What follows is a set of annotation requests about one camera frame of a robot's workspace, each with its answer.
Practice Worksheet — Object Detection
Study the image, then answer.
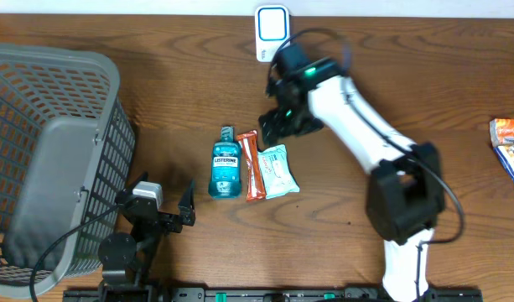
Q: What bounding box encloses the teal Listerine mouthwash bottle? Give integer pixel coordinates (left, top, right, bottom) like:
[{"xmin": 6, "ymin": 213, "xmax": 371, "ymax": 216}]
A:
[{"xmin": 208, "ymin": 126, "xmax": 241, "ymax": 199}]

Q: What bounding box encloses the light blue wipes pack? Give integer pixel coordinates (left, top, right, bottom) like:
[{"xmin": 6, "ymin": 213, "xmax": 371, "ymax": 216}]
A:
[{"xmin": 258, "ymin": 144, "xmax": 299, "ymax": 199}]

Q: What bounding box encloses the red snack bar wrapper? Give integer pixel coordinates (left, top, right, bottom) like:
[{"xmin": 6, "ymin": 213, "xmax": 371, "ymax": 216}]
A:
[{"xmin": 236, "ymin": 130, "xmax": 266, "ymax": 202}]

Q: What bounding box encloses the orange small box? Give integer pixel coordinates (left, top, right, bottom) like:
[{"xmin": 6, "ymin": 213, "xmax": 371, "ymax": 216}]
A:
[{"xmin": 489, "ymin": 118, "xmax": 514, "ymax": 148}]

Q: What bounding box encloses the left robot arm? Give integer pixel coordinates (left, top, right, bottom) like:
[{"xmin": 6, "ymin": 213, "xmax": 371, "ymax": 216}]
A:
[{"xmin": 98, "ymin": 180, "xmax": 195, "ymax": 301}]

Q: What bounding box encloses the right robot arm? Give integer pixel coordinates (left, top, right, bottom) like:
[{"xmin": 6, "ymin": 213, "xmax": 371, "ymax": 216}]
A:
[{"xmin": 259, "ymin": 44, "xmax": 445, "ymax": 301}]

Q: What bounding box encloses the white barcode scanner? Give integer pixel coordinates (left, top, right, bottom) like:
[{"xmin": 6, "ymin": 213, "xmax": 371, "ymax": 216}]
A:
[{"xmin": 254, "ymin": 4, "xmax": 290, "ymax": 63}]

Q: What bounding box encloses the grey plastic shopping basket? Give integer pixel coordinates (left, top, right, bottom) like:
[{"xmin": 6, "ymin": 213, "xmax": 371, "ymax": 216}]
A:
[{"xmin": 0, "ymin": 44, "xmax": 135, "ymax": 299}]

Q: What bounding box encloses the black left camera cable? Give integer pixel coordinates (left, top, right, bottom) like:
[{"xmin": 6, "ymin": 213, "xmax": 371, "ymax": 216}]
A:
[{"xmin": 29, "ymin": 203, "xmax": 123, "ymax": 302}]

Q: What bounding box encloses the black camera cable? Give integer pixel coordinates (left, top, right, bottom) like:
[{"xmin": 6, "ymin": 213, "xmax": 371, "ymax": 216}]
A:
[
  {"xmin": 29, "ymin": 203, "xmax": 123, "ymax": 302},
  {"xmin": 267, "ymin": 28, "xmax": 466, "ymax": 301}
]

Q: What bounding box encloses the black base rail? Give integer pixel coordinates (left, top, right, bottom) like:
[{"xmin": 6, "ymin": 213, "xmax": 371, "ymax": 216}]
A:
[{"xmin": 63, "ymin": 285, "xmax": 484, "ymax": 302}]

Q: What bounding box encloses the black right camera cable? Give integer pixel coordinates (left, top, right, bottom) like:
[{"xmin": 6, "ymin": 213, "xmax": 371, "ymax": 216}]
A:
[{"xmin": 267, "ymin": 28, "xmax": 466, "ymax": 301}]

